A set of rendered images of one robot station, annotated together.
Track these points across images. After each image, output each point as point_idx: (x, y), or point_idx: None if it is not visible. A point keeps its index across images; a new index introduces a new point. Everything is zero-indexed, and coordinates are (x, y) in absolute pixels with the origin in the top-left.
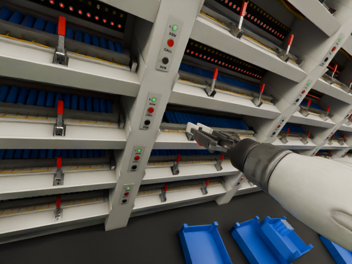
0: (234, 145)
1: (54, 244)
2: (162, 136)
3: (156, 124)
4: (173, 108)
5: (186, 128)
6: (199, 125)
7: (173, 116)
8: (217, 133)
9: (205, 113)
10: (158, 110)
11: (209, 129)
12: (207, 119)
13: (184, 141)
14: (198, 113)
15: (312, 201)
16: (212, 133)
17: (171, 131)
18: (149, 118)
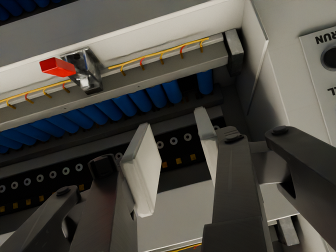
0: None
1: None
2: (208, 19)
3: (287, 62)
4: (156, 115)
5: (111, 85)
6: (158, 161)
7: (158, 98)
8: (136, 241)
9: (30, 147)
10: (313, 120)
11: (153, 200)
12: (20, 141)
13: (106, 37)
14: (57, 138)
15: None
16: (131, 202)
17: (167, 52)
18: (335, 75)
